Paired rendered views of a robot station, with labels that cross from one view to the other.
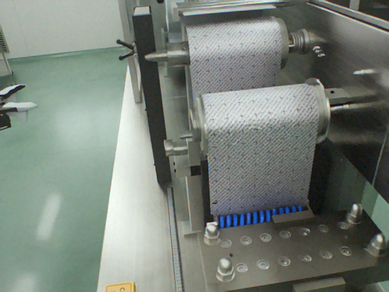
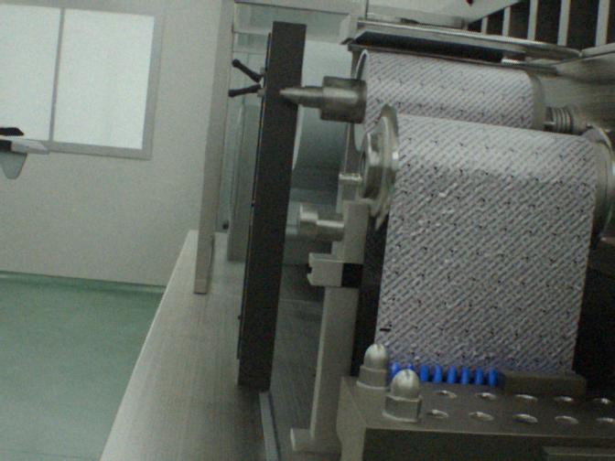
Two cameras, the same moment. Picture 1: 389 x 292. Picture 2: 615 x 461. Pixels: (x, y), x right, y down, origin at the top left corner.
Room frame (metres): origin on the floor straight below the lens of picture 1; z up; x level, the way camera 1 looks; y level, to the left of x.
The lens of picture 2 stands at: (-0.32, 0.08, 1.27)
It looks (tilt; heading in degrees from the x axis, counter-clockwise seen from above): 6 degrees down; 359
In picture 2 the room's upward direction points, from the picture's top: 6 degrees clockwise
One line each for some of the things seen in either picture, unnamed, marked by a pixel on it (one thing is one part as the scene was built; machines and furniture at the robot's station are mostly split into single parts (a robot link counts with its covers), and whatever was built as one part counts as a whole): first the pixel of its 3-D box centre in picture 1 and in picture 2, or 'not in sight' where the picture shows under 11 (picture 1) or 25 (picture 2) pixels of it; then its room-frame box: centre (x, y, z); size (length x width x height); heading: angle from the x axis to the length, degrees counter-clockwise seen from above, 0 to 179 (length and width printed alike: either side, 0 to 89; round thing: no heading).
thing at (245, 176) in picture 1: (261, 176); (485, 284); (0.59, -0.14, 1.13); 0.23 x 0.01 x 0.18; 95
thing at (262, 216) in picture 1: (263, 218); (480, 383); (0.57, -0.15, 1.03); 0.21 x 0.04 x 0.03; 95
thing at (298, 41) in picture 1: (291, 43); (549, 124); (0.92, -0.29, 1.33); 0.07 x 0.07 x 0.07; 5
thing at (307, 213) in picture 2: (169, 148); (307, 219); (0.67, 0.06, 1.18); 0.04 x 0.02 x 0.04; 5
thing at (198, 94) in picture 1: (201, 123); (382, 166); (0.64, -0.02, 1.25); 0.15 x 0.01 x 0.15; 5
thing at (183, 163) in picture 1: (188, 187); (327, 326); (0.67, 0.02, 1.05); 0.06 x 0.05 x 0.31; 95
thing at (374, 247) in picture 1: (379, 243); not in sight; (0.45, -0.36, 1.05); 0.04 x 0.04 x 0.04
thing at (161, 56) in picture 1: (156, 56); (300, 95); (0.89, 0.08, 1.33); 0.06 x 0.03 x 0.03; 95
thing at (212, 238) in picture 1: (211, 232); (376, 364); (0.51, -0.02, 1.05); 0.04 x 0.04 x 0.04
